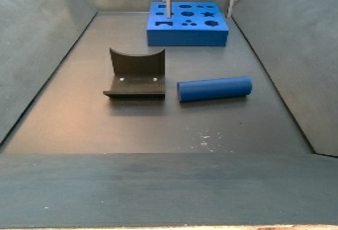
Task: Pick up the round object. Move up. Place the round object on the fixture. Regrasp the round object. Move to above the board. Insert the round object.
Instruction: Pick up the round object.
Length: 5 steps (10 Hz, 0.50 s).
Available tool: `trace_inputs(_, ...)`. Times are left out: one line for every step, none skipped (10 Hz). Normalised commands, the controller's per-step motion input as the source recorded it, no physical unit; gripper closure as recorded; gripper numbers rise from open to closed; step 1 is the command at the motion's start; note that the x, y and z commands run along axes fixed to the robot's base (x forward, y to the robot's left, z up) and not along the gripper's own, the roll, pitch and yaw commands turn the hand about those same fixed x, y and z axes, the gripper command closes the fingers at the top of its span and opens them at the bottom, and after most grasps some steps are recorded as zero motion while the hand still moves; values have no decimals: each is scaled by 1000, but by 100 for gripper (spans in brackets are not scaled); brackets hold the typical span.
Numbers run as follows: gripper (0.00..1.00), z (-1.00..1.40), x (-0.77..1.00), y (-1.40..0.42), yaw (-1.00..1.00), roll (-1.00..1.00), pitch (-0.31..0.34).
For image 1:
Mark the blue cylinder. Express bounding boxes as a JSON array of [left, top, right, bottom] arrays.
[[177, 77, 253, 103]]

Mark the blue shape sorter block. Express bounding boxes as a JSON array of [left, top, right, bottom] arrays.
[[147, 2, 229, 46]]

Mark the black curved cradle stand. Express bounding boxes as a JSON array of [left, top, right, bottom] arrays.
[[103, 49, 166, 99]]

